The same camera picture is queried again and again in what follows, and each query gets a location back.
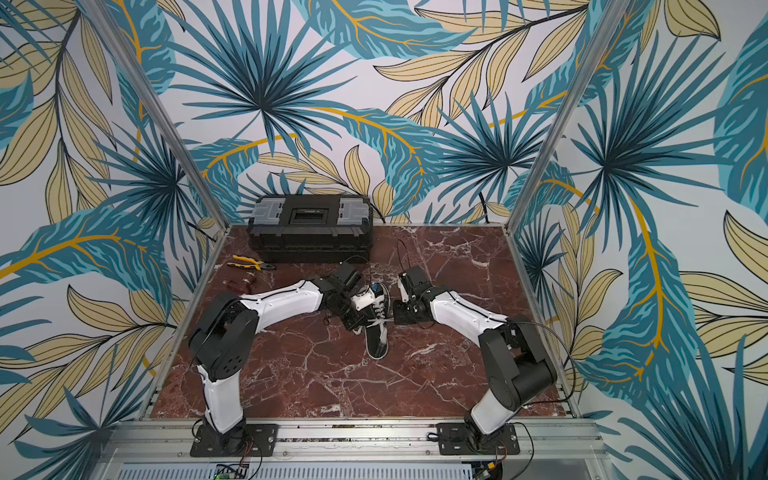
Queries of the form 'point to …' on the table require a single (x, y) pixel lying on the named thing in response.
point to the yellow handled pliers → (254, 263)
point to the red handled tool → (246, 284)
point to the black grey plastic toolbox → (311, 228)
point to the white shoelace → (380, 310)
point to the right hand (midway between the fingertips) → (400, 313)
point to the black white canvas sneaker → (377, 334)
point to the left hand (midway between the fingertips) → (361, 322)
